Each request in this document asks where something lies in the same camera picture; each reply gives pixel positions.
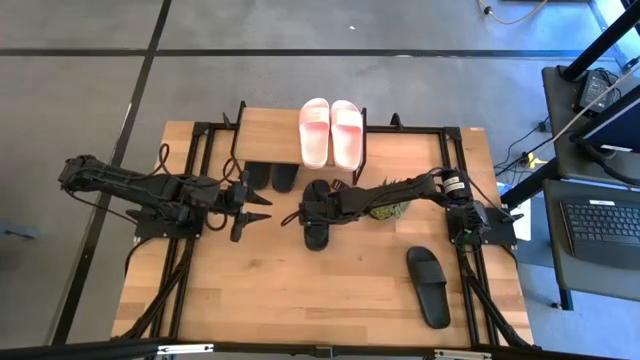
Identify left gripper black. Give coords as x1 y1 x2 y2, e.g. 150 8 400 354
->
218 169 274 244

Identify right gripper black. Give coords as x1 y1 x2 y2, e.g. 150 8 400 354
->
298 178 356 227

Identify black rubber slide sandal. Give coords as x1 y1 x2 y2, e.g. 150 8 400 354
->
271 163 300 194
244 161 272 191
405 245 452 331
301 178 332 252

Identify pink slide sandal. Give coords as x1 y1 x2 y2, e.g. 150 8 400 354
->
329 99 364 173
297 97 332 171

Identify succulent plant in black pot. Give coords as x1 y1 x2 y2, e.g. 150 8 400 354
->
368 177 414 222

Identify black beam with silver brackets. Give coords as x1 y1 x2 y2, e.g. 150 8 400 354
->
0 337 640 360

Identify white paper sheet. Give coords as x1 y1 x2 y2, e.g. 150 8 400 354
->
512 197 533 242

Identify black metal pole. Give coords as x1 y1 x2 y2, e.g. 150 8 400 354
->
562 0 640 82
499 157 559 210

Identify grey side desk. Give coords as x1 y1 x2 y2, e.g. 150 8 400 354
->
542 64 640 311

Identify laptop keyboard on desk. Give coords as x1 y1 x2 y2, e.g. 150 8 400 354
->
559 198 640 271

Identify black power adapter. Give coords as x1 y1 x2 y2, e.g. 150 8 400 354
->
578 69 621 115

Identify black computer monitor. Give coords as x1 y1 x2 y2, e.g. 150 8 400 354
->
569 83 640 154

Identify wooden shelf black metal frame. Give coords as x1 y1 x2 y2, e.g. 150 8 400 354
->
228 101 369 187

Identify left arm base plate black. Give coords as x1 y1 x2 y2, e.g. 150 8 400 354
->
127 202 207 240

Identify black aluminium table frame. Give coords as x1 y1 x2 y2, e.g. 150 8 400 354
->
112 112 536 351

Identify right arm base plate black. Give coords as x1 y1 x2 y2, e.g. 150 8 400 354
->
446 204 525 250

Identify yellow cable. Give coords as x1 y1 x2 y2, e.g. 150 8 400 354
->
477 0 550 26

